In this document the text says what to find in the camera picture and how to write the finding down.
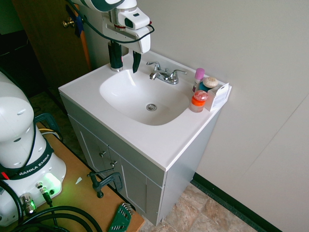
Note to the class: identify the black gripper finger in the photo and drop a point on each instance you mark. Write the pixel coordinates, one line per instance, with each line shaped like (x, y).
(116, 56)
(136, 60)

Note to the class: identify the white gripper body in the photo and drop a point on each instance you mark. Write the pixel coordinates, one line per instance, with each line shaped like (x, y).
(142, 41)

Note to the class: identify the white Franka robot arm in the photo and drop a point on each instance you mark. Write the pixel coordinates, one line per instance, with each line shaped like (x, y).
(17, 125)

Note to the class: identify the chrome sink faucet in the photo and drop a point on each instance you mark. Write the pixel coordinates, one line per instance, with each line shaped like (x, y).
(164, 76)

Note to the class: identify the blue tape strip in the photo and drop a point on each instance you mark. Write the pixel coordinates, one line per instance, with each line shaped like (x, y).
(78, 25)

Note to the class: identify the chrome sink drain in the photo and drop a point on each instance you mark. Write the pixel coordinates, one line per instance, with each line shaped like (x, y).
(151, 107)

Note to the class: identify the brass door knob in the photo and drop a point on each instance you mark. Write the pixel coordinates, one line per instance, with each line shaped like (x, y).
(68, 23)

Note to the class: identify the pink cap bottle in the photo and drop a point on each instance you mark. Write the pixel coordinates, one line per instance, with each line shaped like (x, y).
(199, 75)

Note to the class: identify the brown wooden door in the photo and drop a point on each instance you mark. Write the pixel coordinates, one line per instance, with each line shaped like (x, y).
(48, 46)

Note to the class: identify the orange lid jar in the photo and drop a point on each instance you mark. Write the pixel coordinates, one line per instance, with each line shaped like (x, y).
(198, 101)

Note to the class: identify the white sink vanity top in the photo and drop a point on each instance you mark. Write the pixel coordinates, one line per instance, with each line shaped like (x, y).
(149, 135)

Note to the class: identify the teal jar beige lid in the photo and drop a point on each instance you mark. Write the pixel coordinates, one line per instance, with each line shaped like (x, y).
(210, 82)

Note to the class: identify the white cardboard box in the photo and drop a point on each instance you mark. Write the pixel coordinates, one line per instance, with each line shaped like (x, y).
(218, 97)

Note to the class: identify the dark clamp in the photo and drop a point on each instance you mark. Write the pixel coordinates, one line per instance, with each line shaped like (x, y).
(49, 120)

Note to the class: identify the metal cabinet knob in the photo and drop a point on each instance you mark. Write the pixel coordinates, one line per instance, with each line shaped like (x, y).
(113, 164)
(103, 154)

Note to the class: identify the grey vanity cabinet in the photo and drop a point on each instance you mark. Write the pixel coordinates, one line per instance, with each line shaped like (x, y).
(135, 169)

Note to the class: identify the black C-clamp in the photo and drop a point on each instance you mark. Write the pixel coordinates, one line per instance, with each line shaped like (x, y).
(101, 184)

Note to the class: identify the white paper scrap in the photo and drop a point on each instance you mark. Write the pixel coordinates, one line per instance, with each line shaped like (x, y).
(79, 180)

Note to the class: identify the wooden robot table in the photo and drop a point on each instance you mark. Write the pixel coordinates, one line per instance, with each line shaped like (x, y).
(79, 193)

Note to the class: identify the green hex key set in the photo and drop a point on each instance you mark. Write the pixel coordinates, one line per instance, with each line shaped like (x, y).
(120, 217)

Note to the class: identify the black baseboard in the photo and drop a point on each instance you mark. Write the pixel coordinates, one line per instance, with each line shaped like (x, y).
(229, 200)

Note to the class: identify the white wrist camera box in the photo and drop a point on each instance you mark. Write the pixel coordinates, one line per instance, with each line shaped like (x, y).
(135, 18)

